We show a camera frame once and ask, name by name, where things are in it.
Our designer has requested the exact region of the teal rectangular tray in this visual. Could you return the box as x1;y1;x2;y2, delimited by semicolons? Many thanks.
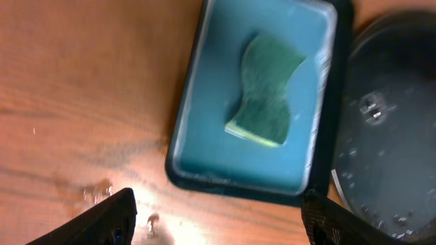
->
166;0;354;206

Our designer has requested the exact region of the green yellow sponge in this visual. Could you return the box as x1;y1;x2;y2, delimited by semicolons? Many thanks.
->
225;33;306;148

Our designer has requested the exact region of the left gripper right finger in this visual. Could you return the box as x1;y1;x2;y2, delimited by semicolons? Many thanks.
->
301;190;399;245

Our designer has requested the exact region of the round black serving tray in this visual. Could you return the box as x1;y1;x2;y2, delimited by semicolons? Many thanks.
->
332;10;435;244

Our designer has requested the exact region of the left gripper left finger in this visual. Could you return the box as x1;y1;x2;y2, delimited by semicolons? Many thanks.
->
28;188;137;245

